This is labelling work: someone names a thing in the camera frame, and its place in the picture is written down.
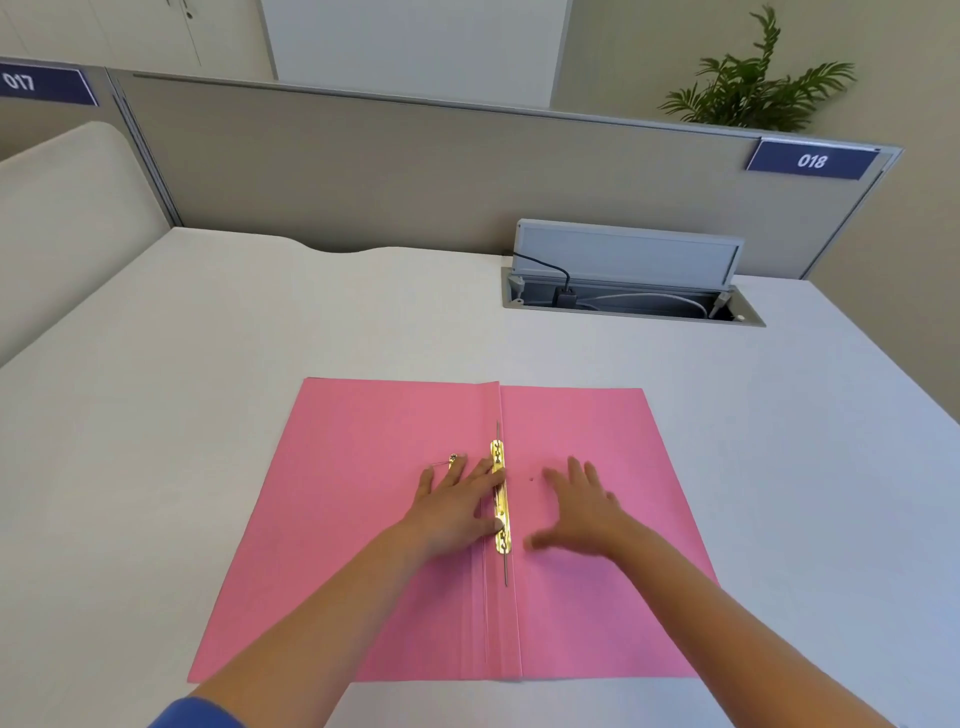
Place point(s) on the black plug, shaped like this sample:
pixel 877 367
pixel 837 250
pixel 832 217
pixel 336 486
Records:
pixel 565 297

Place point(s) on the person's right little finger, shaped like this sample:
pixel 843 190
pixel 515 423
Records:
pixel 611 501

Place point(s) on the person's right hand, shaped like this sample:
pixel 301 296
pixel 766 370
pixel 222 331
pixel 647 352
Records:
pixel 581 517

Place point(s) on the person's right forearm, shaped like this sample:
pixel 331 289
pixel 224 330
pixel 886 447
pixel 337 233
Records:
pixel 720 622

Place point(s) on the beige desk partition panel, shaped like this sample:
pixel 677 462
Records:
pixel 450 172

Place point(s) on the person's right thumb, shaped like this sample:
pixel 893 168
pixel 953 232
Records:
pixel 538 540

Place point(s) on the pink open paper folder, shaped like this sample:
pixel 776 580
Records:
pixel 360 465

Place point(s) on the person's left middle finger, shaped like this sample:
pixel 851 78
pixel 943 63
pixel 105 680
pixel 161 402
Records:
pixel 472 471

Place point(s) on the gold metal folder fastener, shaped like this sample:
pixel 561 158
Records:
pixel 500 459

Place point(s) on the blue number label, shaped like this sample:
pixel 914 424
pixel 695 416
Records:
pixel 811 160
pixel 37 85

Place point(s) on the person's left little finger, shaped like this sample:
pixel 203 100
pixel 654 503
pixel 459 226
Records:
pixel 424 482

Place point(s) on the person's left forearm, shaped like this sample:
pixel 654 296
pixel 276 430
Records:
pixel 322 622

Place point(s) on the person's left hand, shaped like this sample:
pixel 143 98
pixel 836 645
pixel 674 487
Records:
pixel 448 517

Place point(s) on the beige side partition panel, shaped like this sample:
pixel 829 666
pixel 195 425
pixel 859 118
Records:
pixel 90 142

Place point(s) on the small gold fastener clip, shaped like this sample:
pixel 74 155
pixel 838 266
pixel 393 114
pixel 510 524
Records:
pixel 454 460

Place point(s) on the person's right middle finger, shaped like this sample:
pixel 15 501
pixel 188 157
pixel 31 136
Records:
pixel 575 472

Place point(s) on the green potted plant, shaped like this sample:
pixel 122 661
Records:
pixel 750 90

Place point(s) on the white wall board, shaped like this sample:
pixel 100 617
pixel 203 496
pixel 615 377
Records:
pixel 412 49

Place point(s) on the beige cabinet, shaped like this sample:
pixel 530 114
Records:
pixel 127 34

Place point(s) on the person's left thumb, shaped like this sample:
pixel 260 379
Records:
pixel 495 525

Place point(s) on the beige curved desk panel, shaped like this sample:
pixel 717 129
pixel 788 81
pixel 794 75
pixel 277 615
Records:
pixel 67 232

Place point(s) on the blue shirt sleeve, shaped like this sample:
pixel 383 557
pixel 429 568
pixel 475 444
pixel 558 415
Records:
pixel 199 714

